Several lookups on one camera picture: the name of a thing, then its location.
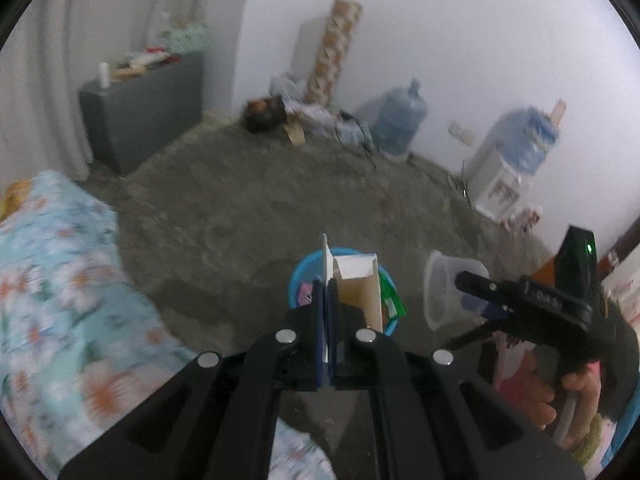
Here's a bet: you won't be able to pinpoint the blue plastic basin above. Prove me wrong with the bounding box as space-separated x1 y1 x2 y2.
289 247 401 338

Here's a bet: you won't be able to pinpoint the black wire stand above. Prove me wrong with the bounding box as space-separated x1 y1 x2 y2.
335 110 378 171

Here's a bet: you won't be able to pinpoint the patterned rolled mat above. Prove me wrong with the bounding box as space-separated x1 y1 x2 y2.
305 0 363 106

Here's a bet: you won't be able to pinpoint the white plastic bags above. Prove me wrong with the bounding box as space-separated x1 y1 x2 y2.
270 72 371 141

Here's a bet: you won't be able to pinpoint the blue dispenser bottle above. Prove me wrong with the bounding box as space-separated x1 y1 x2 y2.
492 105 560 176

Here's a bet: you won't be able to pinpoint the blue water jug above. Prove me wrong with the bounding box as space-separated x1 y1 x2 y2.
372 78 429 158

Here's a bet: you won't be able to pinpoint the white paper carton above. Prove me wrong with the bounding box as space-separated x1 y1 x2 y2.
320 232 386 363

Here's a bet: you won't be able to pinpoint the white water dispenser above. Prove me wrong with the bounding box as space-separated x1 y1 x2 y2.
470 150 533 223

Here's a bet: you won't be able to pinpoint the pink white packets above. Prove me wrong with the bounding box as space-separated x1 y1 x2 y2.
502 205 543 233

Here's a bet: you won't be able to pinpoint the dark brown bag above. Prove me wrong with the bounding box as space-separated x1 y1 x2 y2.
244 96 287 133

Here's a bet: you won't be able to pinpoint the pink clothing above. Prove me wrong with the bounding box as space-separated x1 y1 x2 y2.
495 340 532 402

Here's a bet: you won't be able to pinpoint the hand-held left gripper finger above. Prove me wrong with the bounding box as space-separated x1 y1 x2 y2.
327 280 586 480
59 280 328 480

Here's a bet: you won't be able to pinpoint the person's right hand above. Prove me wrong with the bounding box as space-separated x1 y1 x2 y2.
519 351 603 442

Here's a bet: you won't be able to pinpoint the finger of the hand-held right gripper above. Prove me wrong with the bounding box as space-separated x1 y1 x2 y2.
444 294 512 352
454 270 525 311

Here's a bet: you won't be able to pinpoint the green patterned box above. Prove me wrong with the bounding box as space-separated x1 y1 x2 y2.
157 22 208 56

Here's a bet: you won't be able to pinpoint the cream flat box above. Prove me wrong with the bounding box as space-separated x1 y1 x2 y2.
111 55 166 80

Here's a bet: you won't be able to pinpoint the clear plastic cup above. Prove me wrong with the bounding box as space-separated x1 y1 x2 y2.
424 250 491 331

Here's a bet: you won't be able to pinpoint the wall socket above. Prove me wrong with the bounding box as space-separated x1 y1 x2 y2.
448 121 476 147

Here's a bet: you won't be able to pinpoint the green snack packet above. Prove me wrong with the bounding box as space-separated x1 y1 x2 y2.
380 272 406 318

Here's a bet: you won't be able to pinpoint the floral blue blanket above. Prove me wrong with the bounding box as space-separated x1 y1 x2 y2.
0 170 336 480

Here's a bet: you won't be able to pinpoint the cardboard piece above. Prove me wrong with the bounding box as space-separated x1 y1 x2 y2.
282 112 307 147

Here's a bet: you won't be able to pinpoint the grey cabinet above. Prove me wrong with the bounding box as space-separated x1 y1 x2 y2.
79 50 206 177

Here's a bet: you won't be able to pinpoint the yellow cloth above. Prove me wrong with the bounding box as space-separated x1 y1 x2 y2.
0 180 33 218

